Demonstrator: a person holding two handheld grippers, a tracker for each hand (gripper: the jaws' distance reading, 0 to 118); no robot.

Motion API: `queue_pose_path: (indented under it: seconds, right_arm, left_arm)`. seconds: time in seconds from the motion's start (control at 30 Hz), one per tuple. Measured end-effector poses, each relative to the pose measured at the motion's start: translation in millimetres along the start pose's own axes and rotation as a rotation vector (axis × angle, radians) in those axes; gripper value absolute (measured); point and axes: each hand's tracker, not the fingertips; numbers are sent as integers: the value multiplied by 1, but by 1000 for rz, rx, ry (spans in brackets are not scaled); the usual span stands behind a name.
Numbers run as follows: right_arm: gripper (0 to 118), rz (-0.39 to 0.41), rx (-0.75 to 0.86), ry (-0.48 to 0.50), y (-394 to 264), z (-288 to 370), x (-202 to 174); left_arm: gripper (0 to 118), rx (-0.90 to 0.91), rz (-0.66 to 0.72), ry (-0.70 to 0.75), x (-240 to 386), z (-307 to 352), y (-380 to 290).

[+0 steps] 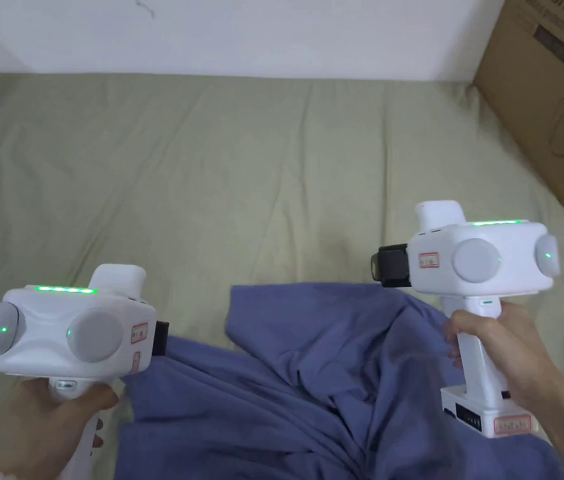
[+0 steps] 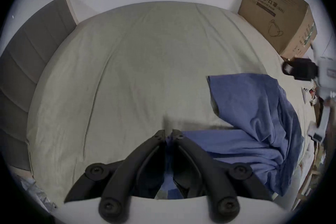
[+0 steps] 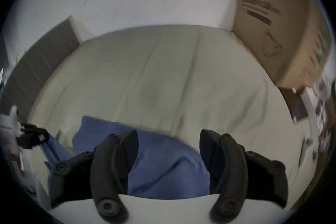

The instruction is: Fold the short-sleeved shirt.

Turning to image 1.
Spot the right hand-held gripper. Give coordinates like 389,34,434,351
370,200,562,439

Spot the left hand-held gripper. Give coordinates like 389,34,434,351
0,264,171,480

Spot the dark blue shirt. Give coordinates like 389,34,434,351
114,282,564,480

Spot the person's right hand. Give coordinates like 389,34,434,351
443,302,564,418

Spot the person's left hand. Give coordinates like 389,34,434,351
0,377,119,480

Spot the brown cardboard carton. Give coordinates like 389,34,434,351
473,0,564,223

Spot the bed with pale green sheet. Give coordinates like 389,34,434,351
0,72,564,480

